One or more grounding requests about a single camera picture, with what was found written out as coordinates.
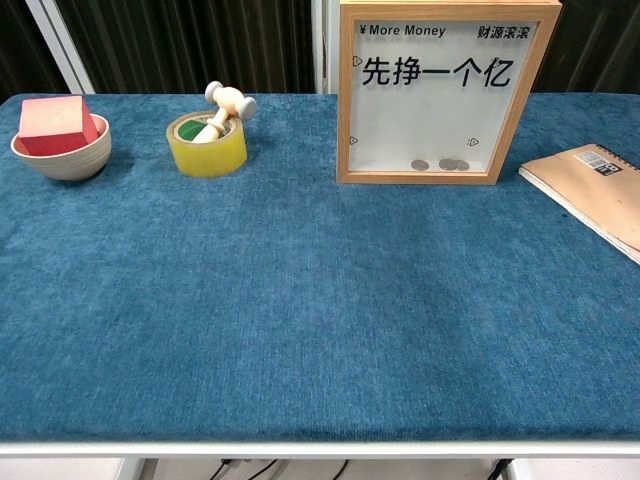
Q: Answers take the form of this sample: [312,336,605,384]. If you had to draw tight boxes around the small wooden toy hammer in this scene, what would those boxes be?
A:
[192,80,258,144]

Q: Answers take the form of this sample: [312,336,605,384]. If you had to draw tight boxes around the red cube block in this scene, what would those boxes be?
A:
[18,95,101,155]

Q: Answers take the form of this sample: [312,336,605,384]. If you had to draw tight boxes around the yellow tape roll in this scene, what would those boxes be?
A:
[166,111,249,179]

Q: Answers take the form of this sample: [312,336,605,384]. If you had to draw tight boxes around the white partition post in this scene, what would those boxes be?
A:
[23,0,97,95]
[310,0,342,95]

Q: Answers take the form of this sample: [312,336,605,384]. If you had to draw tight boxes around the white table leg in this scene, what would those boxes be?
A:
[504,457,534,480]
[118,457,146,480]

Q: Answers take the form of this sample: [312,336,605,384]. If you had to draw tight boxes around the beige ribbed bowl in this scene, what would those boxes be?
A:
[10,113,113,182]

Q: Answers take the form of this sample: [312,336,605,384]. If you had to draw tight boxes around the brown spiral notebook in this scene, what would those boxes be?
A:
[517,143,640,266]

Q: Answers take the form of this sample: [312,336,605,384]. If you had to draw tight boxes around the blue table cloth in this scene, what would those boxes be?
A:
[0,92,640,444]

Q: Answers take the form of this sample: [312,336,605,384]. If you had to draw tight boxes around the black pleated curtain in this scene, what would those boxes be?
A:
[0,0,67,101]
[54,0,317,95]
[529,0,640,95]

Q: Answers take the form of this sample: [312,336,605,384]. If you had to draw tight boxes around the wooden frame money box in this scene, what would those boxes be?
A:
[336,0,564,186]

